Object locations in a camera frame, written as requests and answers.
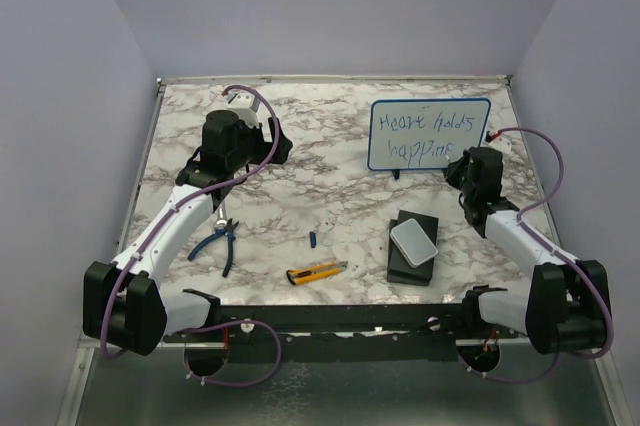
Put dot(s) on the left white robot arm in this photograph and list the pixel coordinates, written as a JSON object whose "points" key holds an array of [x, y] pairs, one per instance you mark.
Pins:
{"points": [[122, 302]]}

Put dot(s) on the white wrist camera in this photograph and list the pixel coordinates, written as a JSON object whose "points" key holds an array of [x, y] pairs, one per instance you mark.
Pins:
{"points": [[245, 106], [500, 143]]}

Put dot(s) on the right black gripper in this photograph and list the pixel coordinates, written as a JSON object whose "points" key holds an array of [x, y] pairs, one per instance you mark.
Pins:
{"points": [[453, 177]]}

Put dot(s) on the blue marker cap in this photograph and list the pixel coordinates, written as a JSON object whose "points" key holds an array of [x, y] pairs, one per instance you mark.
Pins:
{"points": [[313, 239]]}

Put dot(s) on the silver wrench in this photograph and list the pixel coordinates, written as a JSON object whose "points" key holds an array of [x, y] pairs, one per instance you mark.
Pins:
{"points": [[221, 218]]}

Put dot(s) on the grey white eraser case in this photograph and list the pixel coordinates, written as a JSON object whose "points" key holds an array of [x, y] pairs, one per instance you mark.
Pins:
{"points": [[414, 244]]}

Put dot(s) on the blue framed whiteboard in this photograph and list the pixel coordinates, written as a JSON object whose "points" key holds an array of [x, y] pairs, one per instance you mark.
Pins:
{"points": [[416, 134]]}

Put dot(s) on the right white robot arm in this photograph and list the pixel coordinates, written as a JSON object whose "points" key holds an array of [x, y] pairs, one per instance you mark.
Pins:
{"points": [[568, 307]]}

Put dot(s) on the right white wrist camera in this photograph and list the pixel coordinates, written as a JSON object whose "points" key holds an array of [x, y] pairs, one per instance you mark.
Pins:
{"points": [[500, 143]]}

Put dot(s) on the yellow utility knife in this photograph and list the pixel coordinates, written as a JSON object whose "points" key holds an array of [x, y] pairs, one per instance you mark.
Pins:
{"points": [[298, 277]]}

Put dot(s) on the black box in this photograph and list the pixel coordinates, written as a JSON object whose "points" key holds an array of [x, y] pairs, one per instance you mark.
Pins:
{"points": [[398, 270]]}

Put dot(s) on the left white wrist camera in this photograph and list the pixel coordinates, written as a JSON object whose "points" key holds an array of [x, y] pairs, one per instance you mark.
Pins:
{"points": [[245, 106]]}

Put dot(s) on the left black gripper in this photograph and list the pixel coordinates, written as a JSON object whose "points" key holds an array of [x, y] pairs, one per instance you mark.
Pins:
{"points": [[266, 148]]}

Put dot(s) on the black mounting base rail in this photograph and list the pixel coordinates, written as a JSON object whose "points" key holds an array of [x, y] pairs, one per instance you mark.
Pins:
{"points": [[341, 333]]}

